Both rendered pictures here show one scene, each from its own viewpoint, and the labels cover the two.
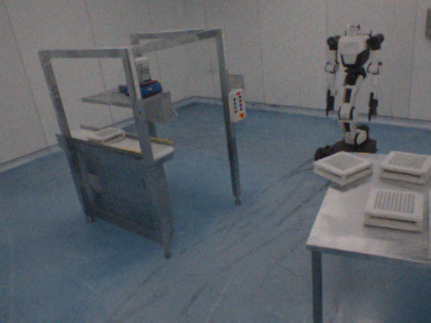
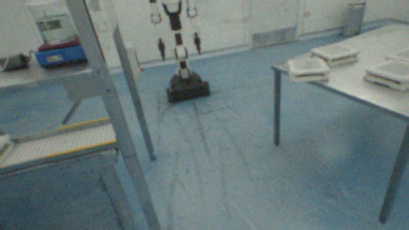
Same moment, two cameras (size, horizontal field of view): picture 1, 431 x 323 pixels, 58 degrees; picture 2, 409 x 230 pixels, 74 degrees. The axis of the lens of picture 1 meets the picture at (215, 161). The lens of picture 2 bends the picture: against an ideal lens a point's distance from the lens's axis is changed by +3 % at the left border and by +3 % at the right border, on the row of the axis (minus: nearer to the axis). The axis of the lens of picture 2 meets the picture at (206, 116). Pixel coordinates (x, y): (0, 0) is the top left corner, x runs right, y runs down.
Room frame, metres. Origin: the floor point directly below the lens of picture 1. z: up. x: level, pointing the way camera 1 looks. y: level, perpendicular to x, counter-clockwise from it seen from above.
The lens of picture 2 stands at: (1.60, 1.10, 1.63)
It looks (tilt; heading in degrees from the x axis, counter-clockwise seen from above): 31 degrees down; 309
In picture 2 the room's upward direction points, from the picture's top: 8 degrees counter-clockwise
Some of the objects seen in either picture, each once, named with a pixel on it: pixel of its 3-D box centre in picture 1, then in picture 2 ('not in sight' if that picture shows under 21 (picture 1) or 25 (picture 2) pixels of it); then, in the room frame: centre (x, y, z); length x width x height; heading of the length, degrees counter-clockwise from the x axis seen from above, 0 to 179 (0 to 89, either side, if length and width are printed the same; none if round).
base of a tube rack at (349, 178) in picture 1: (342, 171); (306, 72); (2.11, -0.76, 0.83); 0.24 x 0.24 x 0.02; 27
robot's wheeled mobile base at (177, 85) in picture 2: (352, 145); (184, 78); (4.00, -1.54, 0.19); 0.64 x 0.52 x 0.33; 135
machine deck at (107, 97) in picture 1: (125, 97); (27, 73); (2.98, 0.63, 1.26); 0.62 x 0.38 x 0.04; 48
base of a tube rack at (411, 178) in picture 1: (407, 170); (332, 57); (2.01, -1.10, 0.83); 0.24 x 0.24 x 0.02; 49
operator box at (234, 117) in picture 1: (236, 105); (133, 60); (3.35, -0.25, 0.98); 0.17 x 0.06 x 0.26; 138
